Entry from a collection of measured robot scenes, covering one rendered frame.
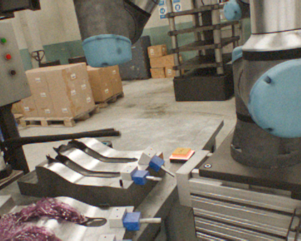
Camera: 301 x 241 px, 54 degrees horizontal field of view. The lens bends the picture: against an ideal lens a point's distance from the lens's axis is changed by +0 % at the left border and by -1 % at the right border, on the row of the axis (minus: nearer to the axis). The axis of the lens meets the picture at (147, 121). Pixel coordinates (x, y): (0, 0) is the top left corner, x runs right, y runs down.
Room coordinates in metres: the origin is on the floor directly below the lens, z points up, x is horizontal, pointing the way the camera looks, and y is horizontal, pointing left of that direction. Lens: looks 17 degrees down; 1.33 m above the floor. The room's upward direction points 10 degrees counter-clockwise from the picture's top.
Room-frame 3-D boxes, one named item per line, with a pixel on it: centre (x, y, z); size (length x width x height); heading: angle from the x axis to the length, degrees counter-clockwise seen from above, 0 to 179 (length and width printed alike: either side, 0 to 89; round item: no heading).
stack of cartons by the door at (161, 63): (7.87, -0.74, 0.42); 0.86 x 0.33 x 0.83; 57
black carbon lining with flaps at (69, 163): (1.01, 0.24, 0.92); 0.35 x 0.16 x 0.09; 60
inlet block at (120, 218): (0.67, 0.07, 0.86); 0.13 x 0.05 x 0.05; 77
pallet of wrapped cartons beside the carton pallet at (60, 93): (5.25, 1.53, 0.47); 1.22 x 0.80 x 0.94; 61
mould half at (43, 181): (1.02, 0.24, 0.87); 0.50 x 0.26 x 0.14; 60
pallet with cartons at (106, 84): (6.17, 1.10, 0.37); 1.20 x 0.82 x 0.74; 65
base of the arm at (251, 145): (0.57, -0.24, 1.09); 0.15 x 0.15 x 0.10
